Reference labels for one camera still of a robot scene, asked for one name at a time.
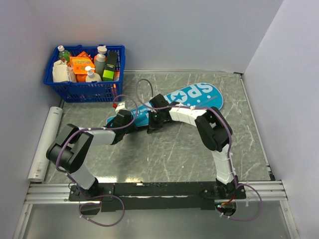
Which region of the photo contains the small white pump bottle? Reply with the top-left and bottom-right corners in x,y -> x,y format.
85,66 -> 102,83

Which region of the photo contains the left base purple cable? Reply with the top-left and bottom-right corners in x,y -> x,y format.
78,194 -> 126,227

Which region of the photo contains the blue SPORT racket cover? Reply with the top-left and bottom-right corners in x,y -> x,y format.
106,82 -> 224,134

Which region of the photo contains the green bottle white cap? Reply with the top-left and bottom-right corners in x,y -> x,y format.
57,45 -> 71,63

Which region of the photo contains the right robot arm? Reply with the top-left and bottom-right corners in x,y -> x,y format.
148,94 -> 238,199

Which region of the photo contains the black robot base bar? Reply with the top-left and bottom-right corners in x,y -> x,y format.
69,181 -> 246,212

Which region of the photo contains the orange round item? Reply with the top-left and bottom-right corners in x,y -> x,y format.
76,74 -> 87,83

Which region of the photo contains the blue plastic shopping basket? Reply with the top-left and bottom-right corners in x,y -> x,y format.
43,45 -> 126,103

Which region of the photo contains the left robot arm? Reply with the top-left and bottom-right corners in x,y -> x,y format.
46,110 -> 135,200

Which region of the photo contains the orange snack box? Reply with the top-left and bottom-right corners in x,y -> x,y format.
70,57 -> 95,75

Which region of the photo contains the black and green box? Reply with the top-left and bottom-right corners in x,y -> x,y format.
102,51 -> 118,81

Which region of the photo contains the grey bottle white pump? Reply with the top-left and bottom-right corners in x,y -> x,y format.
94,45 -> 107,79

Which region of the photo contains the beige cloth bag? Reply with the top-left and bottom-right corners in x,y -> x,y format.
52,60 -> 76,83

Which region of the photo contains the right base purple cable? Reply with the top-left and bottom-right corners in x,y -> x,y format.
215,183 -> 263,222

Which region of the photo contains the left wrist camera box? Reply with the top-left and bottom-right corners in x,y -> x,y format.
113,102 -> 127,114

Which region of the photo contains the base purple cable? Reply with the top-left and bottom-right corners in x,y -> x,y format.
78,194 -> 126,227
215,183 -> 263,222

